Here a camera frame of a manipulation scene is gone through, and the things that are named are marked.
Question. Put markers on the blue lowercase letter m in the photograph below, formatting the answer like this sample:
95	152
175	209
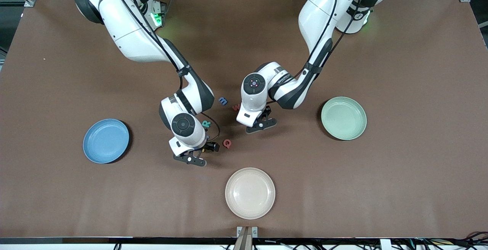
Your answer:
223	100

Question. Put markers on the red lowercase letter w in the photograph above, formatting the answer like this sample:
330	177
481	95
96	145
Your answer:
235	108

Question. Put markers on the green plastic plate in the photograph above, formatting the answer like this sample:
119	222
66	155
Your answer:
344	118

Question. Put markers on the blue plastic plate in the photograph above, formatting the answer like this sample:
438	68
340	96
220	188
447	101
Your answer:
106	141

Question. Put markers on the beige plastic plate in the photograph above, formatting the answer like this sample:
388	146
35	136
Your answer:
250	193

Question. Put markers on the teal uppercase letter R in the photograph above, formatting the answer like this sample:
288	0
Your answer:
206	124

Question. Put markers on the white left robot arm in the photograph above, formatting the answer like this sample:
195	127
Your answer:
324	13

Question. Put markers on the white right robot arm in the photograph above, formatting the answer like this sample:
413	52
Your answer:
133	32

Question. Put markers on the red uppercase letter Q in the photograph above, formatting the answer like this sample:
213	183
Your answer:
225	143

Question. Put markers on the metal camera pole bracket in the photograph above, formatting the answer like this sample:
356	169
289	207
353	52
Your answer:
247	234

